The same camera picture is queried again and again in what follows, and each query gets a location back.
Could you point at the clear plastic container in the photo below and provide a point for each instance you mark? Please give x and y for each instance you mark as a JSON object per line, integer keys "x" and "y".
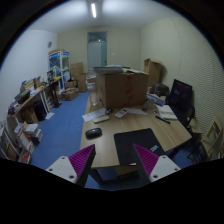
{"x": 93, "y": 93}

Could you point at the long side shelf desk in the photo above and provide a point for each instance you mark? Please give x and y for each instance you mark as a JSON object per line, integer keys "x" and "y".
{"x": 35, "y": 108}

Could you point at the large cardboard box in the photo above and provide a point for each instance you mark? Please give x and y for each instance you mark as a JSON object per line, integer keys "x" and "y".
{"x": 120, "y": 90}

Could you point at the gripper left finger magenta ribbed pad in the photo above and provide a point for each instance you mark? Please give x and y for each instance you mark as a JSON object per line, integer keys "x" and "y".
{"x": 76, "y": 167}

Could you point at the ceiling light tube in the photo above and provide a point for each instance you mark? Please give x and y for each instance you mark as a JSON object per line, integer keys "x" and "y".
{"x": 93, "y": 9}

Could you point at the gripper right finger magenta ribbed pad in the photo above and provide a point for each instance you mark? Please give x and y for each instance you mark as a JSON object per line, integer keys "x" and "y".
{"x": 151, "y": 166}

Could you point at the stacked cardboard boxes back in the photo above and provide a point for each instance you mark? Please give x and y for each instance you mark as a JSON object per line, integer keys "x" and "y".
{"x": 78, "y": 74}

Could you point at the white door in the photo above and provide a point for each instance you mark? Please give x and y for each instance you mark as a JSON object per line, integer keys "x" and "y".
{"x": 96, "y": 50}

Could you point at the cardboard box on floor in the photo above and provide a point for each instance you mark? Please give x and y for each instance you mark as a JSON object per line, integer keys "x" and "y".
{"x": 70, "y": 94}

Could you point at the white remote control flat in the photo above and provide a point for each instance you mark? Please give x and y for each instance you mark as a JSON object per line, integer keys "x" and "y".
{"x": 101, "y": 119}

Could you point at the tall cardboard box right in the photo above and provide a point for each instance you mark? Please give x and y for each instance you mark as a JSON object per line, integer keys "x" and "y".
{"x": 153, "y": 69}

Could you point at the black pen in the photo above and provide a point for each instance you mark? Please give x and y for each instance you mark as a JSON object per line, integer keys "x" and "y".
{"x": 162, "y": 119}

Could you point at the open notebook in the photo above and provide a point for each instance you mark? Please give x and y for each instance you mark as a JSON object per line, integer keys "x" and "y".
{"x": 166, "y": 112}

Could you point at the wall clock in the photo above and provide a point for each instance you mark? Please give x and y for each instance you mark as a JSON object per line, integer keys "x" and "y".
{"x": 49, "y": 44}

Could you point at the black mouse pad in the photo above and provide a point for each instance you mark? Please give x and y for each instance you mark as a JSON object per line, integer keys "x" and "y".
{"x": 125, "y": 142}

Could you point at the glass display cabinet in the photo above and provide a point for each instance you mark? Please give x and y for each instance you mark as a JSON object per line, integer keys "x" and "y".
{"x": 59, "y": 63}

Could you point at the white paper sheet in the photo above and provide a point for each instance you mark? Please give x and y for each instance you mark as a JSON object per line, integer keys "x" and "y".
{"x": 94, "y": 114}

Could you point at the black computer mouse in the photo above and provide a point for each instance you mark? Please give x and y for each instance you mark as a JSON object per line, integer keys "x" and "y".
{"x": 93, "y": 133}

